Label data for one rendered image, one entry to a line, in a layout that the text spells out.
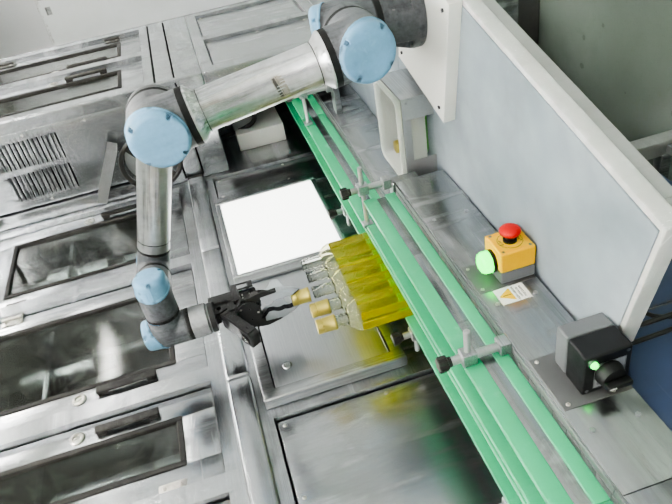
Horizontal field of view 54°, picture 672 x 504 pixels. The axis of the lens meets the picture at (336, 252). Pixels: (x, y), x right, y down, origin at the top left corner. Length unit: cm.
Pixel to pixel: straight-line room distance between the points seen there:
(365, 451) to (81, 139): 147
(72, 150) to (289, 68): 128
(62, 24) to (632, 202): 453
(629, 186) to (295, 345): 92
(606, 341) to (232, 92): 77
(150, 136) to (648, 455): 96
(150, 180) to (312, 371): 56
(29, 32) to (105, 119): 332
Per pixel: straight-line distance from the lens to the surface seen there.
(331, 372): 153
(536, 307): 124
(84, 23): 511
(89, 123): 238
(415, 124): 162
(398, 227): 148
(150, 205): 151
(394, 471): 140
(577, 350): 106
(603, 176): 102
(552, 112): 110
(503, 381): 114
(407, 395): 152
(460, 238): 140
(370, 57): 129
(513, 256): 125
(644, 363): 120
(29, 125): 238
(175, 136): 127
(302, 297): 154
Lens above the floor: 126
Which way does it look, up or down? 7 degrees down
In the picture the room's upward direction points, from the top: 106 degrees counter-clockwise
